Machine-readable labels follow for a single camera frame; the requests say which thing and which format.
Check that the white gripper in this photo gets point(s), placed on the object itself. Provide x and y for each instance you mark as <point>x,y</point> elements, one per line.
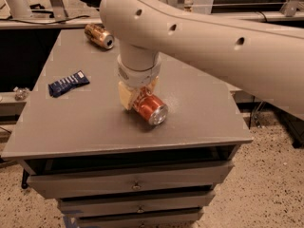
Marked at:
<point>138,76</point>

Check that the red coke can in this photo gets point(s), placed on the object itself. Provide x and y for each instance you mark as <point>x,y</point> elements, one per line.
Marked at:
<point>150,107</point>

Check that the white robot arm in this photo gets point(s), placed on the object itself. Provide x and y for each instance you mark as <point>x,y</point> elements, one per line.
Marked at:
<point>264,60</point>

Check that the gold soda can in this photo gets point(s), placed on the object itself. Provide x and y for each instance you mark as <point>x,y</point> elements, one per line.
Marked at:
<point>99,36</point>

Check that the blue snack bag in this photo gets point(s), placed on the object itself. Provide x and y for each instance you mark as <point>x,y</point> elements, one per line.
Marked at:
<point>64,85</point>

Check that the grey drawer cabinet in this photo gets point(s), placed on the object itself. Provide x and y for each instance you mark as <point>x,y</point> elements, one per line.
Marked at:
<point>88,130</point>

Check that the top grey drawer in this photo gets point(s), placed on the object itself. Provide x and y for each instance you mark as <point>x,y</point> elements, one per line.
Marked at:
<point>127,180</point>

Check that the grey drawer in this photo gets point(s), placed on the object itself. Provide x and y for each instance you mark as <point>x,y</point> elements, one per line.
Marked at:
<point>136,204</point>
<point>141,220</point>
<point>127,180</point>

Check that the small clear crumpled object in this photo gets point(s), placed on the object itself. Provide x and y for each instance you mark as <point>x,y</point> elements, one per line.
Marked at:
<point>21,93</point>

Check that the middle grey drawer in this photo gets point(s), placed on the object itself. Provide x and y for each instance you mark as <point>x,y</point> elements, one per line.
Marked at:
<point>136,204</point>

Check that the bottom grey drawer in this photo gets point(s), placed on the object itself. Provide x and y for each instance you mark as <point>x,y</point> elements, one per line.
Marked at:
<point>141,220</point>

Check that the grey metal railing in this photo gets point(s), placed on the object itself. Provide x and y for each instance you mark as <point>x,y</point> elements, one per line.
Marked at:
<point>71,13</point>

